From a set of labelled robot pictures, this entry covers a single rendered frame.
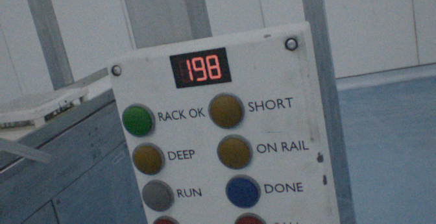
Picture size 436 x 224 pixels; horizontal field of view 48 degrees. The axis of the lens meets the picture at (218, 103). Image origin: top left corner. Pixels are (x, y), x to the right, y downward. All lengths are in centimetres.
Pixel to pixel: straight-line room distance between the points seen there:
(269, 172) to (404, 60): 392
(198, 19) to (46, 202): 101
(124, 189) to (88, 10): 296
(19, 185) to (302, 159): 96
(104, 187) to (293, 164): 129
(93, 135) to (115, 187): 26
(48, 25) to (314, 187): 158
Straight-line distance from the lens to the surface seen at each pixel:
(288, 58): 37
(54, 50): 191
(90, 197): 159
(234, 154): 40
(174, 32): 46
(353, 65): 425
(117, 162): 172
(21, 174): 128
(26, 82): 495
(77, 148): 146
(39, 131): 133
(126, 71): 42
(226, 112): 39
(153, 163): 43
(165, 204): 45
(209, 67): 39
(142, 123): 42
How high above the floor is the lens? 114
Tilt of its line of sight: 15 degrees down
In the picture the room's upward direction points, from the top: 12 degrees counter-clockwise
